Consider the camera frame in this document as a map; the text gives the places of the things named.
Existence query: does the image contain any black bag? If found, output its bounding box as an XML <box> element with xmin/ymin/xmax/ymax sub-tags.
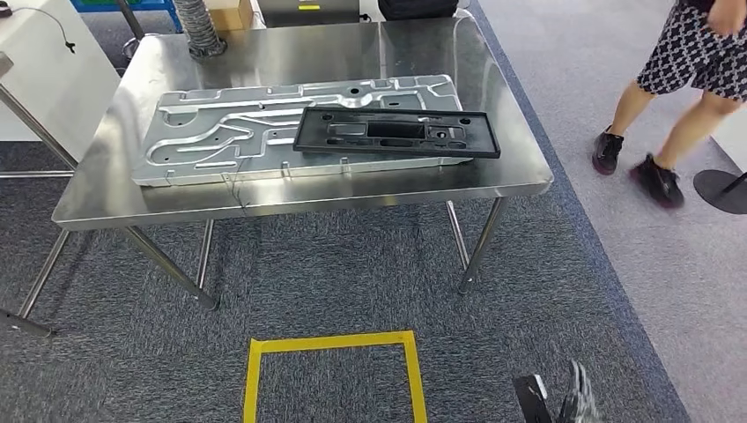
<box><xmin>377</xmin><ymin>0</ymin><xmax>461</xmax><ymax>21</ymax></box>

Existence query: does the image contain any thin wire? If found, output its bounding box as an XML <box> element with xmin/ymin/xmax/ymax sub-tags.
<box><xmin>221</xmin><ymin>157</ymin><xmax>249</xmax><ymax>208</ymax></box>

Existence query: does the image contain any black round floor base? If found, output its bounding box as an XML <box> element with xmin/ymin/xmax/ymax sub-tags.
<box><xmin>692</xmin><ymin>169</ymin><xmax>747</xmax><ymax>215</ymax></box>

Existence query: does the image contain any black pole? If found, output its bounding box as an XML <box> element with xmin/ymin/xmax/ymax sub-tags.
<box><xmin>115</xmin><ymin>0</ymin><xmax>147</xmax><ymax>60</ymax></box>

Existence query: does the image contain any blue metal frame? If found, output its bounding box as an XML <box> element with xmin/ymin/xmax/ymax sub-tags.
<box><xmin>70</xmin><ymin>0</ymin><xmax>183</xmax><ymax>33</ymax></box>

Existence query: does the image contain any black plastic bracket part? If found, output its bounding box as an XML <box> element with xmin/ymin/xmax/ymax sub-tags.
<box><xmin>292</xmin><ymin>106</ymin><xmax>502</xmax><ymax>160</ymax></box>

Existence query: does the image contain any stamped metal panel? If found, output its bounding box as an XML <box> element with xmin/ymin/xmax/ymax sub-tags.
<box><xmin>131</xmin><ymin>74</ymin><xmax>474</xmax><ymax>188</ymax></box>

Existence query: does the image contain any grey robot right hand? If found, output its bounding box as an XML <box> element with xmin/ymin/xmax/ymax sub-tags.
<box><xmin>557</xmin><ymin>360</ymin><xmax>603</xmax><ymax>423</ymax></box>

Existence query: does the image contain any dark machine with yellow label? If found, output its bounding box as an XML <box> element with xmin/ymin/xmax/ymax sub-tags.
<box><xmin>256</xmin><ymin>0</ymin><xmax>362</xmax><ymax>28</ymax></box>

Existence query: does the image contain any person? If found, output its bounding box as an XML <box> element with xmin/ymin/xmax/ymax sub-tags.
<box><xmin>592</xmin><ymin>0</ymin><xmax>747</xmax><ymax>210</ymax></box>

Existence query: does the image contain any steel workbench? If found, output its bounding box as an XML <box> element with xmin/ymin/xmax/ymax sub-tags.
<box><xmin>17</xmin><ymin>16</ymin><xmax>554</xmax><ymax>319</ymax></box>

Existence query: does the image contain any grey flexible duct hose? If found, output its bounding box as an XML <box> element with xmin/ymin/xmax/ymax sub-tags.
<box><xmin>173</xmin><ymin>0</ymin><xmax>227</xmax><ymax>60</ymax></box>

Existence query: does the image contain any cardboard box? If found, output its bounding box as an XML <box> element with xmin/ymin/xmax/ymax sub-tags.
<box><xmin>203</xmin><ymin>0</ymin><xmax>255</xmax><ymax>32</ymax></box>

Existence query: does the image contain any thin black cable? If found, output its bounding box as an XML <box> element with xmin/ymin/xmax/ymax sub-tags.
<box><xmin>11</xmin><ymin>6</ymin><xmax>77</xmax><ymax>55</ymax></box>

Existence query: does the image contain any white cabinet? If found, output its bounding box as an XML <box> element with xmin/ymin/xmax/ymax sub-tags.
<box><xmin>0</xmin><ymin>0</ymin><xmax>122</xmax><ymax>179</ymax></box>

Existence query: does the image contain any person's hand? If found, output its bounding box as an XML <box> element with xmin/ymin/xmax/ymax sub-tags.
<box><xmin>706</xmin><ymin>0</ymin><xmax>747</xmax><ymax>37</ymax></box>

